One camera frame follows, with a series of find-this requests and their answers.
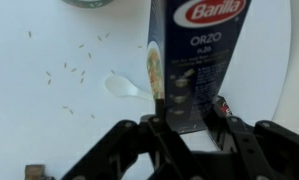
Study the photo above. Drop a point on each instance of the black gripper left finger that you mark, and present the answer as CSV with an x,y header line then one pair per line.
x,y
135,150

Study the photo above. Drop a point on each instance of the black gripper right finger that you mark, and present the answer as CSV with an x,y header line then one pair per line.
x,y
265,150

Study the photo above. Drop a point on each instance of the white plastic spoon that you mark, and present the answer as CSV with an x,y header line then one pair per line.
x,y
119,86

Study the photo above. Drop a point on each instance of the blue Barilla orzo box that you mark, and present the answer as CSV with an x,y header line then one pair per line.
x,y
195,66

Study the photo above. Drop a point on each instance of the dark M&M's candy packet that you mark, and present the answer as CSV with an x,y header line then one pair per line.
x,y
224,106

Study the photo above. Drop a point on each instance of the white mug with green band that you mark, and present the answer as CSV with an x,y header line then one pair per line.
x,y
87,2

